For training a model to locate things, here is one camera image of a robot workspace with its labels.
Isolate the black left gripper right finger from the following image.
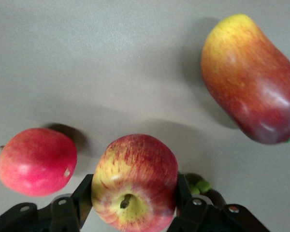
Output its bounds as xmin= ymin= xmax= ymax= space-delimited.
xmin=168 ymin=174 xmax=271 ymax=232

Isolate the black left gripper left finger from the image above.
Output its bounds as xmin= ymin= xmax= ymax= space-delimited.
xmin=0 ymin=174 xmax=95 ymax=232

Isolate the red yellow striped apple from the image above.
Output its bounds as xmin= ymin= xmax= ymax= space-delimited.
xmin=91 ymin=134 xmax=179 ymax=232

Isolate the solid red apple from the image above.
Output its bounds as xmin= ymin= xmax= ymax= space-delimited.
xmin=0 ymin=127 xmax=78 ymax=197

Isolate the red yellow mango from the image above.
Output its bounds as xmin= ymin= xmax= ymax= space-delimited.
xmin=200 ymin=14 xmax=290 ymax=145

